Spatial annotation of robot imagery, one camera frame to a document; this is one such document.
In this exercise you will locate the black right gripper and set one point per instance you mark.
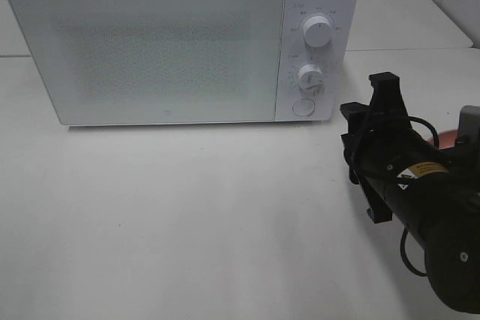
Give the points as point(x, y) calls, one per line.
point(375, 149)

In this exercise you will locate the pink round plate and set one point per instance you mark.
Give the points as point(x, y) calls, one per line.
point(446, 139)

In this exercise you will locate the white microwave door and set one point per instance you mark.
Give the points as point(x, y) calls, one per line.
point(109, 62)

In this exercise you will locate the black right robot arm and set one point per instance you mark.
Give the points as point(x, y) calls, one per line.
point(433, 191)

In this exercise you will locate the lower white timer knob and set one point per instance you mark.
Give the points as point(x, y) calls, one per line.
point(310, 77)

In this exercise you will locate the round white door button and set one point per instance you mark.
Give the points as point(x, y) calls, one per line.
point(303, 107)

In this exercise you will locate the upper white power knob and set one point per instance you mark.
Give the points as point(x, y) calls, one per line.
point(317, 31)

